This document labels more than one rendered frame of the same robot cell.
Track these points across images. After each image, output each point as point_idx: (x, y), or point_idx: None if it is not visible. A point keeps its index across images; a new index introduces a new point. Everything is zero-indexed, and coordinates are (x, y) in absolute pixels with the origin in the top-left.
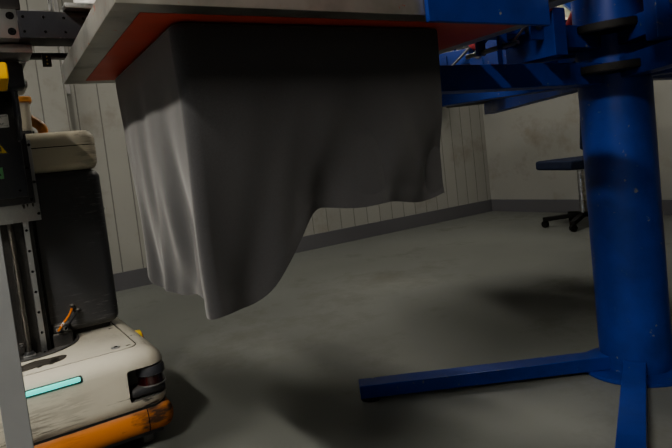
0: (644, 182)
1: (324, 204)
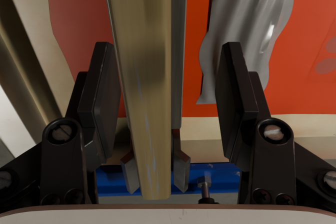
0: None
1: None
